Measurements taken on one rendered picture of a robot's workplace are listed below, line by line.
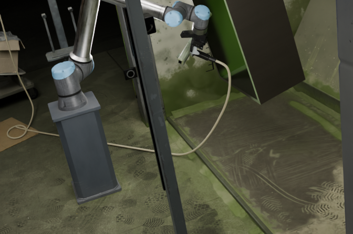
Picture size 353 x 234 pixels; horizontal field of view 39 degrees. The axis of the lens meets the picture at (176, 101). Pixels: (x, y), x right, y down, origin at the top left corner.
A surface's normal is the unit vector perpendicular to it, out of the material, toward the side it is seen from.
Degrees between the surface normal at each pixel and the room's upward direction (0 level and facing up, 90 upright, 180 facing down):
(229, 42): 90
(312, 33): 57
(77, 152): 90
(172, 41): 90
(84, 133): 90
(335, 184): 0
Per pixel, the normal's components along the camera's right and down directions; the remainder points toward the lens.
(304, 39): -0.87, -0.25
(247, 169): -0.17, -0.90
